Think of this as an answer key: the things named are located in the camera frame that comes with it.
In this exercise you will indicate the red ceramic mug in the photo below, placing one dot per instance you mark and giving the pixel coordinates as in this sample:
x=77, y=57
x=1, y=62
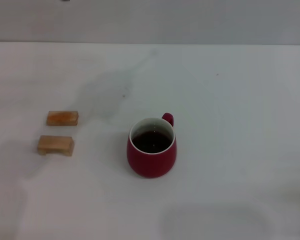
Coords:
x=151, y=165

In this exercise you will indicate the orange stained wooden block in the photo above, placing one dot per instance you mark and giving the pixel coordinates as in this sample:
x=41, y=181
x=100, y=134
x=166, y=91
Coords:
x=62, y=118

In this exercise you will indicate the plain wooden block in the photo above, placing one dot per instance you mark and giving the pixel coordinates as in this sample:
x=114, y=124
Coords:
x=55, y=145

